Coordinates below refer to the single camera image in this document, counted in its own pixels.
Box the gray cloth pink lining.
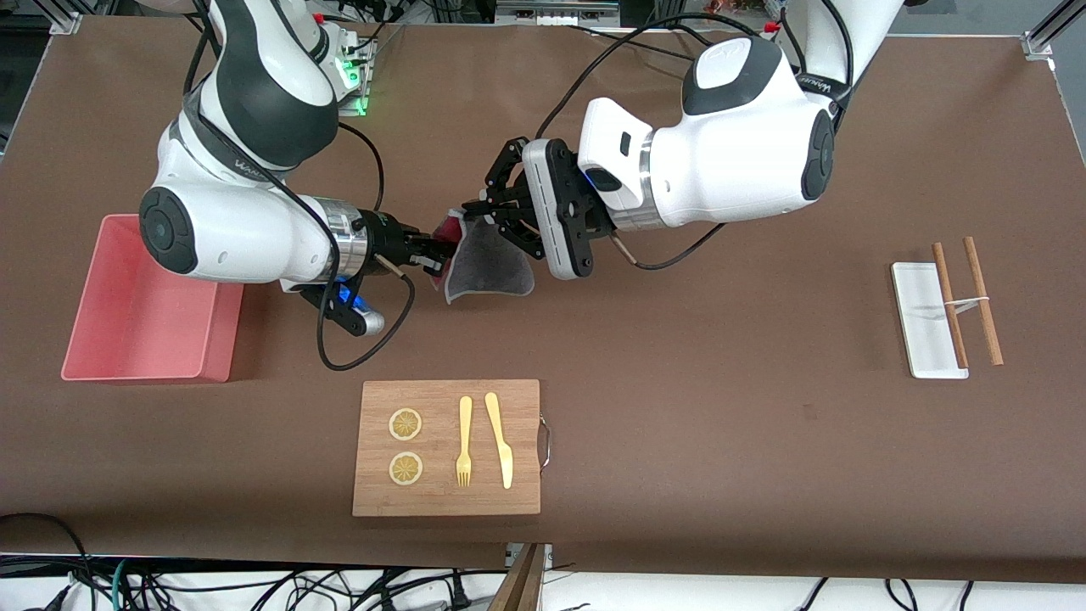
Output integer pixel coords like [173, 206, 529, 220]
[431, 214, 536, 305]

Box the yellow plastic fork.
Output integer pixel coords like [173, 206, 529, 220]
[456, 396, 473, 488]

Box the gray metal box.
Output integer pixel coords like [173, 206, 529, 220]
[495, 0, 620, 26]

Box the yellow plastic knife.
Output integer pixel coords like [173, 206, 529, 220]
[484, 392, 514, 490]

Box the wooden cutting board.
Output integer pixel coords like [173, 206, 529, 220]
[352, 379, 552, 518]

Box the pink plastic bin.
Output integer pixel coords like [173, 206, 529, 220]
[61, 214, 245, 384]

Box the white rectangular tray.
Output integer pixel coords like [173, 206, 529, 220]
[890, 262, 970, 379]

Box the wooden beam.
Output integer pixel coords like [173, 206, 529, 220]
[488, 543, 546, 611]

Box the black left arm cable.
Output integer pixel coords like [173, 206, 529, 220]
[530, 10, 854, 272]

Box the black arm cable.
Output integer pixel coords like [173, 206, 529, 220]
[182, 0, 418, 373]
[530, 10, 854, 272]

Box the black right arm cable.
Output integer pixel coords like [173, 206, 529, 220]
[182, 0, 418, 373]

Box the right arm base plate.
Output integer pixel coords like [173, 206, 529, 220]
[335, 25, 374, 115]

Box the black table cable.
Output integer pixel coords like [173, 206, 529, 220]
[567, 24, 692, 62]

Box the small metal bracket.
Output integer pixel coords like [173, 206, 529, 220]
[506, 543, 554, 571]

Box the aluminium frame rail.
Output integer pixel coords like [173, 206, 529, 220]
[47, 0, 120, 35]
[1021, 0, 1086, 62]

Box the thick black floor cable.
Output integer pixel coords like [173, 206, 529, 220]
[0, 513, 90, 586]

